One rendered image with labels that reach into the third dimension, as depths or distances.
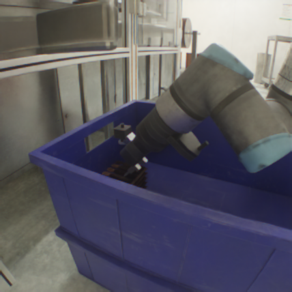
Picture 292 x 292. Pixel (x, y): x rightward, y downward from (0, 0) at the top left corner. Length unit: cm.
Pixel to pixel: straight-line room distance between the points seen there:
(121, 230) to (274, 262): 24
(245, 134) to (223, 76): 9
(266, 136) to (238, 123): 4
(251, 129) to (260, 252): 17
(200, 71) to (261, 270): 30
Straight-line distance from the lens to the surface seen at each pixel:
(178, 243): 32
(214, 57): 33
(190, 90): 35
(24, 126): 96
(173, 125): 37
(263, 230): 25
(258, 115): 32
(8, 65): 53
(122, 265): 44
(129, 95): 98
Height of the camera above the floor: 60
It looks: 27 degrees down
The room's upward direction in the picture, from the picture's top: 1 degrees clockwise
